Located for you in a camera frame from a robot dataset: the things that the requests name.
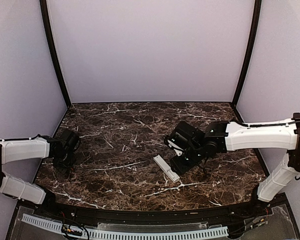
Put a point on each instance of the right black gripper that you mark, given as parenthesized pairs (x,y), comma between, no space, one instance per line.
(180,168)

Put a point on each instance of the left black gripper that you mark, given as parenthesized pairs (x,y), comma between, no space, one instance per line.
(63,170)

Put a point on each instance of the white remote control body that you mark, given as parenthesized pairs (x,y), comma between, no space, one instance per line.
(166,168)

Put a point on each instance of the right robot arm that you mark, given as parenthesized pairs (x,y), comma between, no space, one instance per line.
(193,146)

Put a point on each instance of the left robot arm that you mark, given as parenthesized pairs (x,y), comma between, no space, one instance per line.
(60,149)

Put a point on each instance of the white slotted cable duct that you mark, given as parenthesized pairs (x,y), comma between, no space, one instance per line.
(105,231)

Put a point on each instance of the black front rail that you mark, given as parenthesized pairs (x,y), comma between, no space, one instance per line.
(231,214)

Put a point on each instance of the left black frame post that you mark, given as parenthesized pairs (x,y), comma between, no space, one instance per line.
(53,51)

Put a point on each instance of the black frame post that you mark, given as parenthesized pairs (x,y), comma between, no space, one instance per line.
(248,52)
(53,51)

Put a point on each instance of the right black frame post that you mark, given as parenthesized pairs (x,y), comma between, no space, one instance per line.
(248,52)

